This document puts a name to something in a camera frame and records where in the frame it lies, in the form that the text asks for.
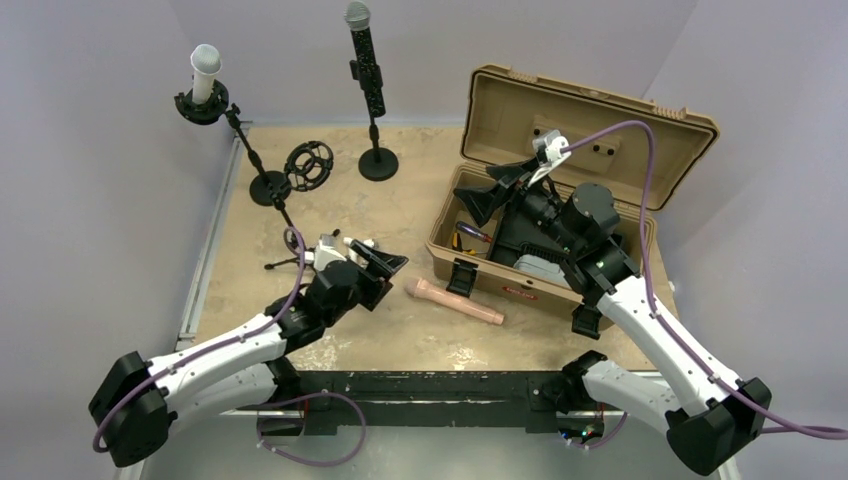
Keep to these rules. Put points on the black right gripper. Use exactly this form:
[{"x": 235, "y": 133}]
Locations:
[{"x": 481, "y": 202}]

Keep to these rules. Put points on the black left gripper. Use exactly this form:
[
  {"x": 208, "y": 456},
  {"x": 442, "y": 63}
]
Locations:
[{"x": 386, "y": 264}]

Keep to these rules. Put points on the pink rose-gold microphone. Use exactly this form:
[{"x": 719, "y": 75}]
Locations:
[{"x": 422, "y": 289}]

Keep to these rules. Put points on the black tripod microphone stand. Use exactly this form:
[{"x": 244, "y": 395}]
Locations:
[{"x": 307, "y": 167}]

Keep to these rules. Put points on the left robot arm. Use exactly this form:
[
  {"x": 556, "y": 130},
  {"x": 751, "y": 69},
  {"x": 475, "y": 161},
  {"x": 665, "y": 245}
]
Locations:
[{"x": 141, "y": 402}]

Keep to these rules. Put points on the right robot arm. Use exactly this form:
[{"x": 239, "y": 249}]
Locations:
[{"x": 706, "y": 412}]

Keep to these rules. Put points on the black round-base stand centre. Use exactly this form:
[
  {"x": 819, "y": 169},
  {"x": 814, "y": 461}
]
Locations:
[{"x": 377, "y": 163}]

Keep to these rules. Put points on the black round-base stand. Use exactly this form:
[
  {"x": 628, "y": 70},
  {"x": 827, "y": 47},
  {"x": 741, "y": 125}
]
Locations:
[
  {"x": 377, "y": 163},
  {"x": 217, "y": 106}
]

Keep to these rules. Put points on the black round-base stand left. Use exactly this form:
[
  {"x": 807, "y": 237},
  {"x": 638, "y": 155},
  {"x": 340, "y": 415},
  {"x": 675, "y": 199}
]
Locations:
[{"x": 217, "y": 106}]

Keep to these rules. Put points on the black speckled microphone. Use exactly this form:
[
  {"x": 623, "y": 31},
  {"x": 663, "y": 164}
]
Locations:
[{"x": 366, "y": 60}]

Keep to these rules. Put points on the white silver microphone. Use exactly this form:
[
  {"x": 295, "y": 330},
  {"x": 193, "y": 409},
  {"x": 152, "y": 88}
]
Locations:
[{"x": 206, "y": 63}]

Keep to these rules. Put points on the black tray in case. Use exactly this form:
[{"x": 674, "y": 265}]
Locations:
[{"x": 516, "y": 235}]

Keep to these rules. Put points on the yellow black tool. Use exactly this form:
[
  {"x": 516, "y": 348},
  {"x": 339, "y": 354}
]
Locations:
[{"x": 457, "y": 245}]

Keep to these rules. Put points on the grey device in case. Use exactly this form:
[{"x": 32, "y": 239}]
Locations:
[{"x": 542, "y": 268}]

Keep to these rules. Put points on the tan plastic tool case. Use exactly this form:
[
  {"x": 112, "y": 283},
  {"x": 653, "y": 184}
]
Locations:
[{"x": 638, "y": 150}]

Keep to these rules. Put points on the purple handled screwdriver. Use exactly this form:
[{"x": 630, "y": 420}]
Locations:
[{"x": 473, "y": 232}]

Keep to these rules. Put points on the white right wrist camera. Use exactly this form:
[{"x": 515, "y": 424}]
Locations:
[{"x": 552, "y": 150}]

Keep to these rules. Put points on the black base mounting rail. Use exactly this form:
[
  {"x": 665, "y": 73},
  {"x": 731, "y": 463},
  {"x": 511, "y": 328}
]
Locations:
[{"x": 533, "y": 401}]

